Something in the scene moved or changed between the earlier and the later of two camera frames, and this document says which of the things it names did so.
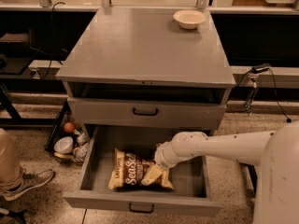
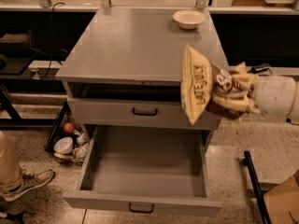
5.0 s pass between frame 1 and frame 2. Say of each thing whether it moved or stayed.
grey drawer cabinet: stayed
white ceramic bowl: stayed
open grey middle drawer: stayed
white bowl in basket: stayed
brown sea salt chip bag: moved
